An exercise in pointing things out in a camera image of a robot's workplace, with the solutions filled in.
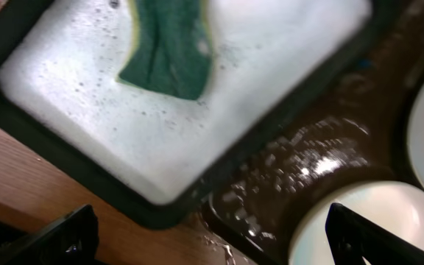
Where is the white plate blue smear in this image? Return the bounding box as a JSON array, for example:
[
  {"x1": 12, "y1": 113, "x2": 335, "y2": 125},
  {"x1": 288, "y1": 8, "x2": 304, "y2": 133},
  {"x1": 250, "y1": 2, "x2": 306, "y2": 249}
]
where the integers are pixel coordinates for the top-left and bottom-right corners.
[{"x1": 289, "y1": 181, "x2": 424, "y2": 265}]

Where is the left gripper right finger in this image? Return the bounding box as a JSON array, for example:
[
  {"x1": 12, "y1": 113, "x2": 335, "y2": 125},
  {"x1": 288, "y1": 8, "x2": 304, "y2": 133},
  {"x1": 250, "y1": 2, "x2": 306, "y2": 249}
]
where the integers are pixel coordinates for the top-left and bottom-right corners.
[{"x1": 325, "y1": 203, "x2": 424, "y2": 265}]

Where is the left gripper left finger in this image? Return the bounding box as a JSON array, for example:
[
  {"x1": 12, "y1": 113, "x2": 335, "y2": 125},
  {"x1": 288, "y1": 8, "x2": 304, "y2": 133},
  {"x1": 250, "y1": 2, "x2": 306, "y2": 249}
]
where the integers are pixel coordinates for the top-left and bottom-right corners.
[{"x1": 0, "y1": 205, "x2": 100, "y2": 265}]

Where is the green yellow sponge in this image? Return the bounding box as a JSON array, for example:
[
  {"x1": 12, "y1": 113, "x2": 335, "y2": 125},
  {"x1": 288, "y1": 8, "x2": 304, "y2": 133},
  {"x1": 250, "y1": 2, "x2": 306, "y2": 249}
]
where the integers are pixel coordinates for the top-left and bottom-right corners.
[{"x1": 118, "y1": 0, "x2": 213, "y2": 100}]

